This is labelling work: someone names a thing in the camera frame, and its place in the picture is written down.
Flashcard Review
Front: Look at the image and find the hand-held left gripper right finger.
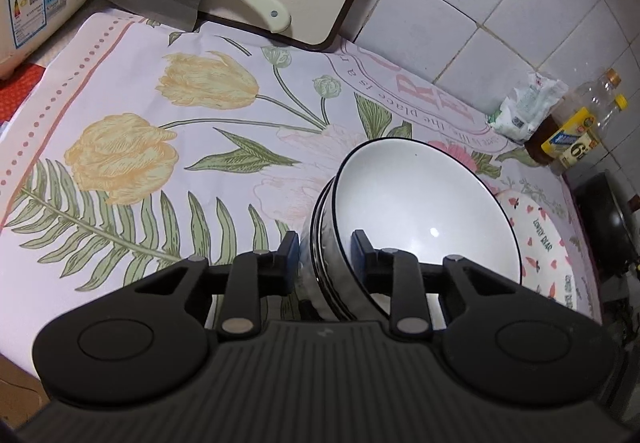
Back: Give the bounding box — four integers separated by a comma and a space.
350, 229, 519, 340

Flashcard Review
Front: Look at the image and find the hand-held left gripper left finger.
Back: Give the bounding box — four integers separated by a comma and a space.
132, 231, 301, 342

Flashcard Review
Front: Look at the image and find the bunny and carrot print plate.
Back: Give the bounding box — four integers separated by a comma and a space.
491, 188, 582, 315

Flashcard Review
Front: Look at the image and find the floral tablecloth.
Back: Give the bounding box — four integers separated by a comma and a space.
0, 7, 607, 366

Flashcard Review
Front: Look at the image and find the white salt bag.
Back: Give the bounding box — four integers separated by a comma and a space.
487, 88, 547, 144
524, 71, 569, 124

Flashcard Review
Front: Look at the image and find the large cooking oil bottle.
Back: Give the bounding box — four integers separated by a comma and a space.
524, 68, 623, 167

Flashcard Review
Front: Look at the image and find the small vinegar bottle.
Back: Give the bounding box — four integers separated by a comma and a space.
549, 94, 629, 174

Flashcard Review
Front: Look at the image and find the black wok with lid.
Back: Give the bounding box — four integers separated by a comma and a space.
571, 171, 640, 276

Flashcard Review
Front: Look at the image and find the cardboard box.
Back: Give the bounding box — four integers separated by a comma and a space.
0, 357, 52, 426

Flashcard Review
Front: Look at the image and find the red patchwork cloth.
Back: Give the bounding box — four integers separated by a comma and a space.
0, 62, 49, 136

